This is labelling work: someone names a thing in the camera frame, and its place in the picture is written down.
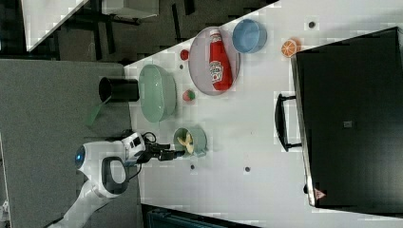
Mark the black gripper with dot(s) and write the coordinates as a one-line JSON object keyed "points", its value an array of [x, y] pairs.
{"points": [[153, 150]]}

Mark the green slotted spatula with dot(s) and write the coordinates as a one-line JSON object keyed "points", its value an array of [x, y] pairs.
{"points": [[95, 111]]}

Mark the blue bowl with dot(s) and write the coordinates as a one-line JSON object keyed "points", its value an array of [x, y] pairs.
{"points": [[249, 36]]}

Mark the green perforated colander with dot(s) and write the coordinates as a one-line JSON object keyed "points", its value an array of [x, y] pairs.
{"points": [[158, 93]]}

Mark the green mug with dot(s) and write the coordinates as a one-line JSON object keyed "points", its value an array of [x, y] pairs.
{"points": [[199, 141]]}

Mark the black toaster oven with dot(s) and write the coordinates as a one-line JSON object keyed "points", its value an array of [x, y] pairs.
{"points": [[349, 109]]}

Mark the dark red plush strawberry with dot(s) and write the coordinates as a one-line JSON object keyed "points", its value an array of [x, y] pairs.
{"points": [[184, 54]]}

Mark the pink plush strawberry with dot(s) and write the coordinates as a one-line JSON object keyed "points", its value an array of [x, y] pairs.
{"points": [[188, 95]]}

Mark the plush orange slice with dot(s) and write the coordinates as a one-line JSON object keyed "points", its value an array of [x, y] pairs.
{"points": [[290, 47]]}

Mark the white side table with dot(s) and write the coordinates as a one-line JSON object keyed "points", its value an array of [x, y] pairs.
{"points": [[42, 17]]}

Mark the plush peeled banana toy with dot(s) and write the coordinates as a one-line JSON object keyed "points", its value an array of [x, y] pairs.
{"points": [[187, 142]]}

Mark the blue metal frame rail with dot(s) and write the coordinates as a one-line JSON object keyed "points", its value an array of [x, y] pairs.
{"points": [[158, 217]]}

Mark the plush red ketchup bottle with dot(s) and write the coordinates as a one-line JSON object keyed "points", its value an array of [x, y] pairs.
{"points": [[219, 65]]}

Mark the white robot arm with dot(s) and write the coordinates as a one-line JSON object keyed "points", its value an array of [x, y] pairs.
{"points": [[105, 165]]}

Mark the black utensil holder cup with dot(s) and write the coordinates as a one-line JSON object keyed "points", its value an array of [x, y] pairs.
{"points": [[117, 90]]}

